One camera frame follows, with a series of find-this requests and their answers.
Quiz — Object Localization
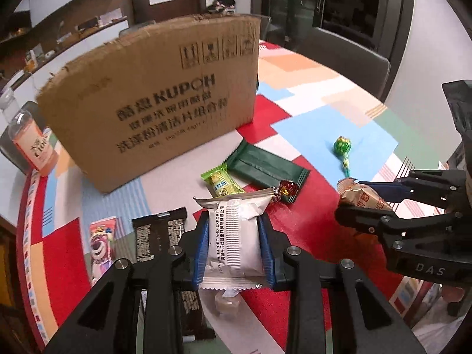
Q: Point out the dark green snack packet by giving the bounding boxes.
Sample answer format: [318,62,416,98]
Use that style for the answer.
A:
[225,138,311,190]

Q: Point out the grey dining chair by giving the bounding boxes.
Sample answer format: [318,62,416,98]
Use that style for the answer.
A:
[118,20,157,38]
[0,101,48,174]
[295,26,391,100]
[258,15,272,42]

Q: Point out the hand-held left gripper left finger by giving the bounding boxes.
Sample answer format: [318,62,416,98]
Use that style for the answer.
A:
[43,210,211,354]

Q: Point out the dark plush toy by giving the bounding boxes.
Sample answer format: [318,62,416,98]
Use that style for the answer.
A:
[204,0,237,17]

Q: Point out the light green snack packet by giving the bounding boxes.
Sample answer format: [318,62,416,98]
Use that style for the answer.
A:
[201,164,246,197]

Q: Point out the pink bear print packet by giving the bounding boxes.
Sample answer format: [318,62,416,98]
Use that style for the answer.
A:
[89,218,120,288]

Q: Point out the dark framed glass sliding door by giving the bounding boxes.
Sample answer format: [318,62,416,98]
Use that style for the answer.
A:
[251,0,415,94]

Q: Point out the beige snack packet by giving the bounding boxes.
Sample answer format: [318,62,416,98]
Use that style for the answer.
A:
[337,178,397,212]

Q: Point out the green wrapped lollipop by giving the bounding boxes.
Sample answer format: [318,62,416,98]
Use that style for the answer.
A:
[333,136,355,178]

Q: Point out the brown cardboard box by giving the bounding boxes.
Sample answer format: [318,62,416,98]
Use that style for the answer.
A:
[36,13,262,194]

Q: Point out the black snack bar packet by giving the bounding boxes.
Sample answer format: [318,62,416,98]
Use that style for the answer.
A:
[131,207,216,342]

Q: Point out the red foil candy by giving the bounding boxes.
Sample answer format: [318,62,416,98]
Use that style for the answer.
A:
[273,179,297,204]

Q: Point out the clear wrapped candy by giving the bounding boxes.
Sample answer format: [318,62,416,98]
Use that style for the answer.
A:
[214,289,242,314]

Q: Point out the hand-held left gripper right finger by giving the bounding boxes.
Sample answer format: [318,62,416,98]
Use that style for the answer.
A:
[257,214,426,354]

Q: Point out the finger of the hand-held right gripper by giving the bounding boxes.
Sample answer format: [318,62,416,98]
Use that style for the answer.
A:
[334,204,466,263]
[358,170,469,207]

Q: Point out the white lower cabinets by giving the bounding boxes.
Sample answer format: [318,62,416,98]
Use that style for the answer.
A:
[7,18,130,96]

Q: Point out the person's right hand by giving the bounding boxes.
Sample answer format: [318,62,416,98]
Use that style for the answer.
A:
[440,286,466,317]

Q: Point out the white snack packet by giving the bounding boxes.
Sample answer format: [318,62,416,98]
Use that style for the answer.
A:
[193,188,275,291]

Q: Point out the pink drink bottle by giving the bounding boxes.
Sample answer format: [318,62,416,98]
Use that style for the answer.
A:
[0,88,59,177]

